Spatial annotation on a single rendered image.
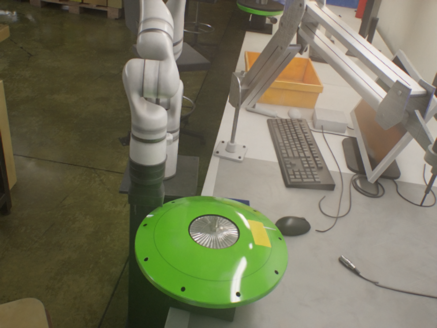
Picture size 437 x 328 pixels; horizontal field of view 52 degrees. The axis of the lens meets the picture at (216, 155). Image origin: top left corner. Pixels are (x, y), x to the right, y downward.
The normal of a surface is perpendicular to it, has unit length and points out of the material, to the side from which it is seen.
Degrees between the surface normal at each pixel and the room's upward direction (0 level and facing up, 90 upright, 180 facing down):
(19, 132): 0
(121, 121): 0
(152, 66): 27
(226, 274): 17
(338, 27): 8
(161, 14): 32
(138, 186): 99
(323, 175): 6
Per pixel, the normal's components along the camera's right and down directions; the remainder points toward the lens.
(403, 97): -0.93, 0.09
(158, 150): 0.68, 0.36
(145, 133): -0.06, 0.51
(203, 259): 0.07, -0.74
